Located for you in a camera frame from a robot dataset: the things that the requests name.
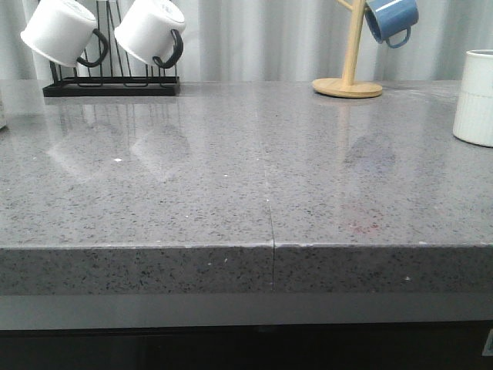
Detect white HOME cup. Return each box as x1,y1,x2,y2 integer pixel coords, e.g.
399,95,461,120
452,49,492,147

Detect wooden mug tree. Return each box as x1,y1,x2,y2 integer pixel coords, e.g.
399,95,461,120
311,1,383,99

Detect right white enamel mug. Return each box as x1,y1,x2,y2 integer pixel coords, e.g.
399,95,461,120
114,0,186,69

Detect white enamel mug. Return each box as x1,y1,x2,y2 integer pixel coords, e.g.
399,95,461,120
114,0,186,69
20,0,109,68

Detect blue enamel mug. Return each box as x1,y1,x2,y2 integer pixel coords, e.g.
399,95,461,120
364,0,419,49

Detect left white enamel mug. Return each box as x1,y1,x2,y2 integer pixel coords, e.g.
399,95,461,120
20,0,109,68

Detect dark drawer front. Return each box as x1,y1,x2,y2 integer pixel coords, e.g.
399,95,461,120
1,321,492,369

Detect black wire mug rack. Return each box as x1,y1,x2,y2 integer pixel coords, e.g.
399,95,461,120
42,1,180,97

